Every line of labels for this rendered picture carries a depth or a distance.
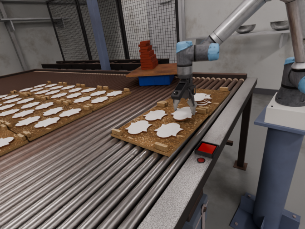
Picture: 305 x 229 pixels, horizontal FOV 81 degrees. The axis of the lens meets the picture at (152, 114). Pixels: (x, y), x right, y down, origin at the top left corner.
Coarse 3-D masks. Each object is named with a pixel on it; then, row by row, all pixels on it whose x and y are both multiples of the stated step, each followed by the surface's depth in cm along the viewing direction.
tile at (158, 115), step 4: (152, 112) 107; (156, 112) 106; (160, 112) 106; (164, 112) 105; (144, 116) 104; (148, 116) 102; (152, 116) 102; (156, 116) 101; (160, 116) 100; (164, 116) 102; (148, 120) 98; (152, 120) 98; (156, 120) 98; (160, 120) 98
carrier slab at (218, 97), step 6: (198, 90) 138; (204, 90) 136; (210, 90) 135; (216, 90) 133; (210, 96) 123; (216, 96) 122; (222, 96) 121; (168, 102) 122; (180, 102) 119; (186, 102) 118; (216, 102) 113; (180, 108) 110; (210, 108) 106; (210, 114) 101
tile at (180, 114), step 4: (184, 108) 100; (188, 108) 99; (176, 112) 98; (180, 112) 97; (184, 112) 96; (188, 112) 95; (196, 112) 95; (176, 116) 94; (180, 116) 93; (184, 116) 92; (188, 116) 92; (180, 120) 91
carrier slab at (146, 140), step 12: (156, 108) 115; (168, 108) 112; (132, 120) 102; (168, 120) 97; (192, 120) 94; (180, 132) 84; (192, 132) 86; (144, 144) 78; (168, 144) 76; (180, 144) 77; (168, 156) 71
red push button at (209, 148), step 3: (201, 144) 75; (204, 144) 75; (207, 144) 74; (210, 144) 74; (201, 147) 73; (204, 147) 73; (207, 147) 73; (210, 147) 73; (213, 147) 72; (201, 150) 71; (204, 150) 71; (207, 150) 71; (210, 150) 71; (213, 150) 71; (210, 153) 69
